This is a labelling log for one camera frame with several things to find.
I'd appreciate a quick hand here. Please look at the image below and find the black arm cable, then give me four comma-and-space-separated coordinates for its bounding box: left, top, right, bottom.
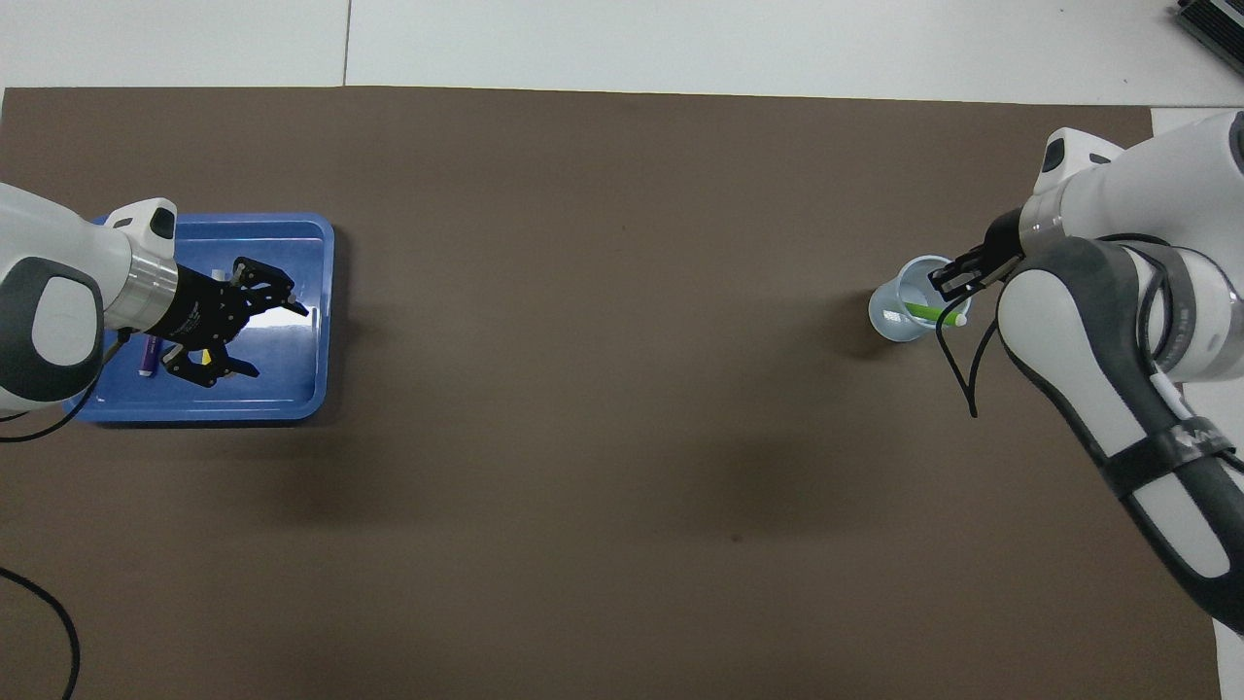
0, 331, 132, 700
935, 233, 1244, 477

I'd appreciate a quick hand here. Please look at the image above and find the green pen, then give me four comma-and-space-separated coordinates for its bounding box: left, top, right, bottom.
906, 301, 971, 328

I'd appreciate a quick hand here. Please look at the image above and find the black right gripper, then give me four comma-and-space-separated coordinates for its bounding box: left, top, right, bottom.
927, 209, 1027, 301

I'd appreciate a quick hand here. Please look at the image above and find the brown table mat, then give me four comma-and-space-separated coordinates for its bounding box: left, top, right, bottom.
0, 86, 1221, 700

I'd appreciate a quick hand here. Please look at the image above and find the grey ribbed device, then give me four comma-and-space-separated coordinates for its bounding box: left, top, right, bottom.
1171, 0, 1244, 64

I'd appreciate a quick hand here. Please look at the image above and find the blue plastic tray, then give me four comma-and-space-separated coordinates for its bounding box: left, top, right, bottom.
60, 212, 335, 424

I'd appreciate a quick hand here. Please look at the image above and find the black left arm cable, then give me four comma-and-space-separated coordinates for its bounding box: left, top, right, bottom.
0, 331, 132, 700

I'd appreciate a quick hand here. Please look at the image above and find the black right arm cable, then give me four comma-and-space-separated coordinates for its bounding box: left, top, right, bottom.
935, 233, 1244, 477

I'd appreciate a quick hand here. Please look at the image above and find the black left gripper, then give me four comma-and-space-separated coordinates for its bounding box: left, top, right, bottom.
146, 256, 311, 391

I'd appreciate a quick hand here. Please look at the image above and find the clear plastic cup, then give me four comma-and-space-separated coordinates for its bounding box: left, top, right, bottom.
868, 255, 973, 343

